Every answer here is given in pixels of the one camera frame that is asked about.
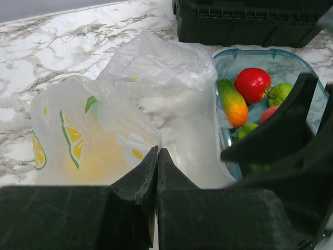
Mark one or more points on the yellow fake fruit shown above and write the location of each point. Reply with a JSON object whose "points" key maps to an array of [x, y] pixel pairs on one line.
{"points": [[95, 159]]}

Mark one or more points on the translucent printed plastic bag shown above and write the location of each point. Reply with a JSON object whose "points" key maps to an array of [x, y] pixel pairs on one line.
{"points": [[151, 93]]}

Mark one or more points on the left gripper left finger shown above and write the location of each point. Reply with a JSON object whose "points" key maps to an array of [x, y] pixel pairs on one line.
{"points": [[117, 216]]}

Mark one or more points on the fake peach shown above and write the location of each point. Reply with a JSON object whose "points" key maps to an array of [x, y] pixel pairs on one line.
{"points": [[267, 113]]}

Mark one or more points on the orange green fake mango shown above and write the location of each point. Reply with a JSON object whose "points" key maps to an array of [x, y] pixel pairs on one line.
{"points": [[233, 103]]}

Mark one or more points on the black toolbox red handle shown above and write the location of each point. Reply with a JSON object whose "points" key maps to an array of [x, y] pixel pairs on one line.
{"points": [[262, 23]]}

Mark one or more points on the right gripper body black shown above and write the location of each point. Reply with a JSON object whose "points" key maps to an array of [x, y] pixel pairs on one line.
{"points": [[296, 164]]}

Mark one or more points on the green fake fruit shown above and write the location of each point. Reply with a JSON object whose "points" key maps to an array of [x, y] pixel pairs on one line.
{"points": [[278, 94]]}

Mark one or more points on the red fake fruit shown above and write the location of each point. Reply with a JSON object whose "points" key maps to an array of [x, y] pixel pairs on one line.
{"points": [[253, 84]]}

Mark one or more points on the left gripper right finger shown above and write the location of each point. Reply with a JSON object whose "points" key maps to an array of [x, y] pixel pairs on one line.
{"points": [[194, 218]]}

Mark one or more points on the teal transparent plastic tray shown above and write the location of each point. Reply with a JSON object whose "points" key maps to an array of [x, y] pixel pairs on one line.
{"points": [[283, 67]]}

